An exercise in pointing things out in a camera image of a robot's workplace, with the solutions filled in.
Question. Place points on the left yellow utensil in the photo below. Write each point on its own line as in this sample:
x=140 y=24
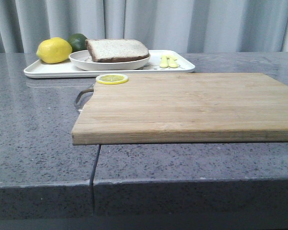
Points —
x=163 y=61

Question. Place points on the bread slice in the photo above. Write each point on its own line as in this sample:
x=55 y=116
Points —
x=116 y=50

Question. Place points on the yellow lemon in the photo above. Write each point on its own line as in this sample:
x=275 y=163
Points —
x=54 y=50

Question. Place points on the right yellow utensil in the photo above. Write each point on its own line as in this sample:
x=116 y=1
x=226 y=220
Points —
x=171 y=61

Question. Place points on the yellow utensil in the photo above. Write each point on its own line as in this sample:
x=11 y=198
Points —
x=163 y=61
x=171 y=61

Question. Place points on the green lime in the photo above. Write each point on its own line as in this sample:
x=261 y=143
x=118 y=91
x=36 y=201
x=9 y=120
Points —
x=77 y=42

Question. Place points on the white round plate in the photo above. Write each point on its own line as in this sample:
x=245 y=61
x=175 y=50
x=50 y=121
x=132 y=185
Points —
x=105 y=63

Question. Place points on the wooden cutting board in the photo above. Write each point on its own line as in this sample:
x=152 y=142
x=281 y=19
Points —
x=185 y=108

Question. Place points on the lemon slice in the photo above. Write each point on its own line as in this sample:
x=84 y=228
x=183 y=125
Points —
x=112 y=79

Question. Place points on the white rectangular tray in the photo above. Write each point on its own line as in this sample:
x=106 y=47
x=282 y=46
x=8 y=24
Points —
x=70 y=68

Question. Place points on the grey curtain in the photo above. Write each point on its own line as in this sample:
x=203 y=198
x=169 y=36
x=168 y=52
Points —
x=185 y=26

